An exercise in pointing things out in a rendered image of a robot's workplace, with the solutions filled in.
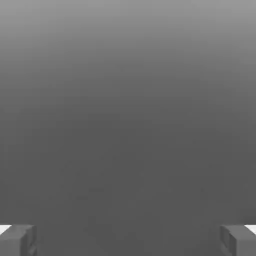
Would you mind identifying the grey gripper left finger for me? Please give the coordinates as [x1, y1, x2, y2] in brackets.
[0, 224, 38, 256]

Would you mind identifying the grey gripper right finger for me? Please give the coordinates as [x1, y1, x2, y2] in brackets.
[219, 224, 256, 256]

